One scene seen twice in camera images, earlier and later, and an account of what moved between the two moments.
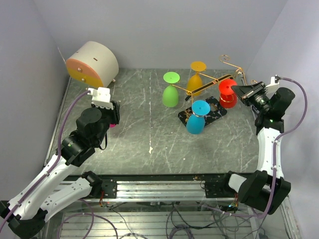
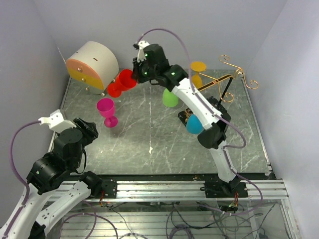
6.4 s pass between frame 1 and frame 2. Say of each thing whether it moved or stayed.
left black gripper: moved
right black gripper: moved
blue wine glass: stayed
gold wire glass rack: stayed
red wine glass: moved
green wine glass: stayed
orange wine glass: stayed
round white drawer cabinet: stayed
